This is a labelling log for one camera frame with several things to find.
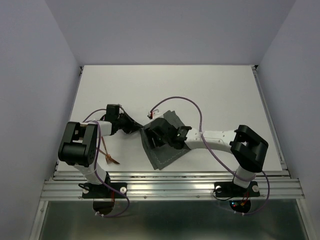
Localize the purple cable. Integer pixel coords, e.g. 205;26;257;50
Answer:
83;108;130;218
149;96;270;217

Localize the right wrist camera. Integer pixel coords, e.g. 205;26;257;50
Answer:
147;109;164;121

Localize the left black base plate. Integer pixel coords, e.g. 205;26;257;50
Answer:
78;182;125;199

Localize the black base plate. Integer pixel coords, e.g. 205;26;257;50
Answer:
78;182;125;199
212;181;261;200

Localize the aluminium right side rail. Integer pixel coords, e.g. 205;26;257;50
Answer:
251;65;291;178

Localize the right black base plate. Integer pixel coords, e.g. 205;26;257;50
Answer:
212;181;261;200

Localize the aluminium front rail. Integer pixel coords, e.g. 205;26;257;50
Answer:
40;170;305;202

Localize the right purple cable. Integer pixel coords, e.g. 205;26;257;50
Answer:
149;96;270;217

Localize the copper fork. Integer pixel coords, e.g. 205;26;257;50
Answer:
101;136;112;165

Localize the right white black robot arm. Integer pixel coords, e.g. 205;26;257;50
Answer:
141;117;269;195

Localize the copper knife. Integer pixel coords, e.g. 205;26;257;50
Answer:
98;149;120;165

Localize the grey cloth napkin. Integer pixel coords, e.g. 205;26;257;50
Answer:
139;110;190;170

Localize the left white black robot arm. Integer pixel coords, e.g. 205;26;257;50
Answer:
58;104;142;199

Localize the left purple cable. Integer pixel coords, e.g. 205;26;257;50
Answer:
83;108;130;218

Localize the aluminium rail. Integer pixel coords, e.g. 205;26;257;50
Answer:
40;170;305;202
251;65;291;178

